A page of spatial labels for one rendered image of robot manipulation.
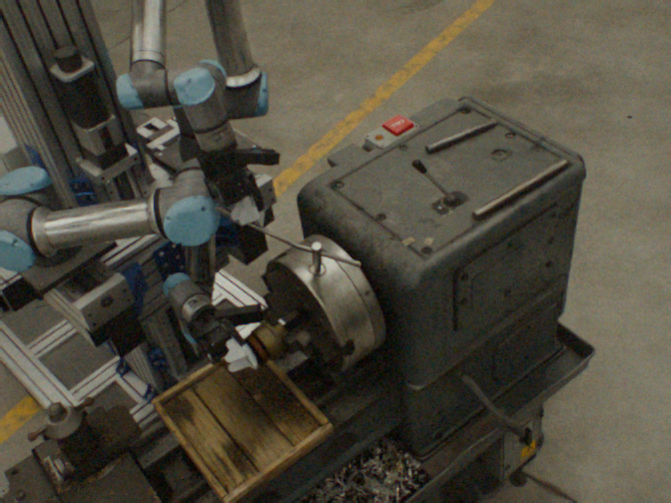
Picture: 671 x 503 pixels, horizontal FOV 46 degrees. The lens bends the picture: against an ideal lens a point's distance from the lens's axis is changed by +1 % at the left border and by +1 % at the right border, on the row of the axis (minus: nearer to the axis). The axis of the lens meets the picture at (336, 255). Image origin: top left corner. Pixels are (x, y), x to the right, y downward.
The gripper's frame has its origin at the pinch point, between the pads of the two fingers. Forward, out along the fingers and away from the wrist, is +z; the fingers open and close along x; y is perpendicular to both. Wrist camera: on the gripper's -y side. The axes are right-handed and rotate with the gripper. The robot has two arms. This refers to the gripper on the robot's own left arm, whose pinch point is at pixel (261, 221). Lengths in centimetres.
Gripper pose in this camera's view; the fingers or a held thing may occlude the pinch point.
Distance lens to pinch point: 171.8
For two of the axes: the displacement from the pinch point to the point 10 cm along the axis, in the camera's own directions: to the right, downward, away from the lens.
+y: -7.7, 5.1, -3.7
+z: 3.0, 8.1, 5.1
